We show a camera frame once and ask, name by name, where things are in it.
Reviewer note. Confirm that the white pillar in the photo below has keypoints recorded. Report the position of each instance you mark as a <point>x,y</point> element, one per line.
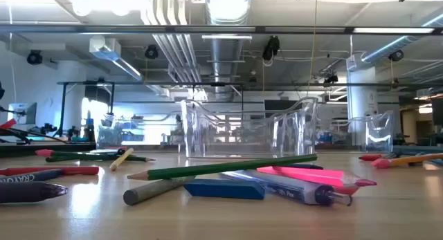
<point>361,94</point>

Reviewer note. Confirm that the black pen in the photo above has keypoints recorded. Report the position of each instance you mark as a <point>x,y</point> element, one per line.
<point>121,151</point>

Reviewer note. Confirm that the blue ceiling duct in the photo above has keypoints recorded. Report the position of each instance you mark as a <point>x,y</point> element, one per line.
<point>391,46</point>

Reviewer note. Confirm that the grey overhead frame bar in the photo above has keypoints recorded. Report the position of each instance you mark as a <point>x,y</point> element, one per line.
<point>207,29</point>

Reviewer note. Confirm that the green pencil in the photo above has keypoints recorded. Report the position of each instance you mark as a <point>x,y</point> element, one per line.
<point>225,167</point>

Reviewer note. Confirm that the purple pen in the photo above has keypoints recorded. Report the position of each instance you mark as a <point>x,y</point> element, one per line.
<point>27,191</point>

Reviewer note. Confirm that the violet blue crayon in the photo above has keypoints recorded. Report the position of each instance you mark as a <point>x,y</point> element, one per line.
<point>34,176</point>

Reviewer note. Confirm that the black gantry frame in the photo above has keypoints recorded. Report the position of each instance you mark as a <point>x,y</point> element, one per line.
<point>63,108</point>

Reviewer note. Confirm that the computer monitor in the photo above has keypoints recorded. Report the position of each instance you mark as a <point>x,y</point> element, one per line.
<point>24,112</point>

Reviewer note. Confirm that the pink highlighter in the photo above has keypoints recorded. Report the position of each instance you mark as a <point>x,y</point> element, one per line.
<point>304,176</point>

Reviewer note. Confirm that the orange pencil pink eraser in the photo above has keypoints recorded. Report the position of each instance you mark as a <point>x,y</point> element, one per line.
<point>408,160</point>

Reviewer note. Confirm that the blue eraser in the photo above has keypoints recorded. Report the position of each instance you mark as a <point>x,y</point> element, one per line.
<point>225,189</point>

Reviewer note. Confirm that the yellow pencil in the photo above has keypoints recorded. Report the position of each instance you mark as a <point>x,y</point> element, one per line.
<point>121,159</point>

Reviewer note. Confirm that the dark green marker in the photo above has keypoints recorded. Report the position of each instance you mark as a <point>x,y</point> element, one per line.
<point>43,152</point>

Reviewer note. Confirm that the black horizontal bar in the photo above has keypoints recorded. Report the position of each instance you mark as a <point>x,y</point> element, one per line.
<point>294,84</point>

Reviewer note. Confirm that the white ceiling conduit pipes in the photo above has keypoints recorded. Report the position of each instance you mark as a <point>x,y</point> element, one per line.
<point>180,50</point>

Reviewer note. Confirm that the red bar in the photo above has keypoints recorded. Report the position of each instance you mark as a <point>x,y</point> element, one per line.
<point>7,124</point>

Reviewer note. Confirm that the red crayon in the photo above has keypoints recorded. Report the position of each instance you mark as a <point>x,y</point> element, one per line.
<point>69,170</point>

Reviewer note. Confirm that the black aluminium frame rail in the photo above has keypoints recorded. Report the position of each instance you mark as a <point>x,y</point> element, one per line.
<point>34,150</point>
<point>422,150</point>

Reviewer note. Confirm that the black ceiling-hung device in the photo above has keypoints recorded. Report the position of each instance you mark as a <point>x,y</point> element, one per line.
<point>330,79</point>
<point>151,52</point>
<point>271,46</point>
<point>396,55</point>
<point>34,57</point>

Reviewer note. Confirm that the large clear plastic bin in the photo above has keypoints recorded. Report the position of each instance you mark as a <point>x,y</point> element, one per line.
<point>297,136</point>

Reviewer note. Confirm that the dark wall screen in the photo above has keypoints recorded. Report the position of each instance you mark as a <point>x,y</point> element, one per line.
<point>277,106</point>

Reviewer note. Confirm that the clear blue ballpoint pen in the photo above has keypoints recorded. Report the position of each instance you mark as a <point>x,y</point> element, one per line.
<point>297,191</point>

